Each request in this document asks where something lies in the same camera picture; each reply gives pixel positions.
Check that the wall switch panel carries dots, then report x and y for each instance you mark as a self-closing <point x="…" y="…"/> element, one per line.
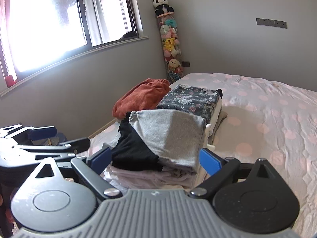
<point x="271" y="22"/>

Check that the grey and black sweater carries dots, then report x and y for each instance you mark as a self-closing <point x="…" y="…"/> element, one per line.
<point x="159" y="140"/>

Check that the pink polka dot bedsheet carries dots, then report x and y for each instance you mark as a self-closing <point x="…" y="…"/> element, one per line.
<point x="271" y="120"/>

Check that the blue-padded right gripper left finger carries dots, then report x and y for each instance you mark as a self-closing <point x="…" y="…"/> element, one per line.
<point x="99" y="160"/>

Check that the yellow pikachu plush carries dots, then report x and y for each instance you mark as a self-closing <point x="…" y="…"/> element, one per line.
<point x="169" y="44"/>

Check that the beige folded garment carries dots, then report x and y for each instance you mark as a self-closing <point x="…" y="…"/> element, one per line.
<point x="222" y="115"/>

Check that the light pink folded garment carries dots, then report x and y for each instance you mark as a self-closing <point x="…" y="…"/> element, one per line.
<point x="167" y="179"/>

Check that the blue plastic stool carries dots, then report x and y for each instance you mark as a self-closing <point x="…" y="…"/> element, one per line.
<point x="53" y="141"/>

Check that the red cup on sill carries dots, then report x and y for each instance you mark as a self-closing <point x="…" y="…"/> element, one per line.
<point x="9" y="79"/>

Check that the rust orange folded garment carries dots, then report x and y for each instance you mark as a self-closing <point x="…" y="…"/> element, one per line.
<point x="144" y="96"/>

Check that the black wall outlet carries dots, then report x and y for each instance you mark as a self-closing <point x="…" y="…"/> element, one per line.
<point x="186" y="64"/>

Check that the navy folded garment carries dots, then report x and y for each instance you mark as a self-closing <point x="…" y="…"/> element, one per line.
<point x="219" y="91"/>

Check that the panda plush toy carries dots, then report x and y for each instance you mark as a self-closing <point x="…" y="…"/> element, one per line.
<point x="161" y="7"/>

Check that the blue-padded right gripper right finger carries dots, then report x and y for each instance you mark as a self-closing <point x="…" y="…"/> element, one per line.
<point x="210" y="161"/>

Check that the clear plush toy storage tube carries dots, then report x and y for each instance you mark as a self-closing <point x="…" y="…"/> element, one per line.
<point x="173" y="60"/>

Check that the dark floral folded garment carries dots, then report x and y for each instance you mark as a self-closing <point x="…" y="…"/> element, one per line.
<point x="190" y="99"/>

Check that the window with dark frame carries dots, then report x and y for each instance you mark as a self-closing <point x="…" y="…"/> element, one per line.
<point x="38" y="35"/>

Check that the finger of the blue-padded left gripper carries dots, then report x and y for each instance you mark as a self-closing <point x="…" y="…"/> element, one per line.
<point x="74" y="146"/>
<point x="41" y="133"/>

